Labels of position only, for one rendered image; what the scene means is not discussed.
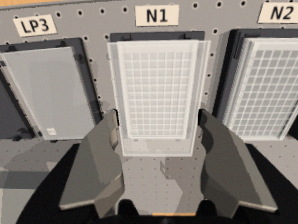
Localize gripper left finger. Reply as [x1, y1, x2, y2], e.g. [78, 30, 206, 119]
[15, 109, 125, 224]

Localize beige operator button panel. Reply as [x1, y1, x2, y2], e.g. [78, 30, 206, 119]
[0, 171, 50, 224]

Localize clear plastic lid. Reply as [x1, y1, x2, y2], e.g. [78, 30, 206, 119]
[0, 46, 96, 140]

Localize black l-shaped nest locator rail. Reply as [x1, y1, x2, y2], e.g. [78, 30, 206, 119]
[212, 28, 298, 122]

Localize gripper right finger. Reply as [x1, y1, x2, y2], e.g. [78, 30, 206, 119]
[198, 108, 298, 224]

